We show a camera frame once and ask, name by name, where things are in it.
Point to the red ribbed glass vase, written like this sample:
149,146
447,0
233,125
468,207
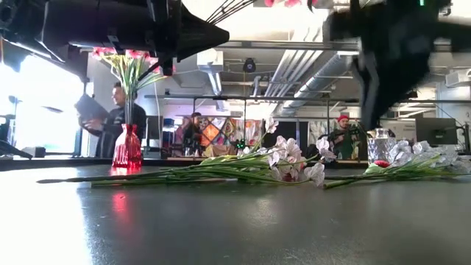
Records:
127,147

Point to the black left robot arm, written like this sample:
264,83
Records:
22,22

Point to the black computer monitor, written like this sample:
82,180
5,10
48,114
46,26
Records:
436,130

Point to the white ventilation box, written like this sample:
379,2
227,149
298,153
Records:
209,59

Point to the colourful patterned wall hanging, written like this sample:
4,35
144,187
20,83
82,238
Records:
213,132

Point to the black aluminium table frame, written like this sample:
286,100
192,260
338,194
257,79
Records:
73,163

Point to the silver ventilation duct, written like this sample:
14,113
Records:
316,84

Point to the white wall air unit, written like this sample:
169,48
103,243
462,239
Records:
458,77

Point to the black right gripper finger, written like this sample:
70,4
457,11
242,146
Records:
369,99

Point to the person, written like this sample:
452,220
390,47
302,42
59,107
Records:
193,134
344,141
114,125

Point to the grey overhead rig crossbar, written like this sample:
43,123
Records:
276,45

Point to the pink artificial flower bunch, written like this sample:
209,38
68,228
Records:
291,3
129,79

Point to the black overhead camera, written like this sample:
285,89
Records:
249,66

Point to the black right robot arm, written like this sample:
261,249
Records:
449,25

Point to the background robot arm green light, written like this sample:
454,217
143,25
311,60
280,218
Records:
241,144

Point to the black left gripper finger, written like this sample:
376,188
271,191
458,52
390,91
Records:
198,33

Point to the black tablet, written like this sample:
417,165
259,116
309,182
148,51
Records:
90,108

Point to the clear faceted glass vase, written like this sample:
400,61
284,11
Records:
379,147

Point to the red artificial tulip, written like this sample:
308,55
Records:
382,163
287,177

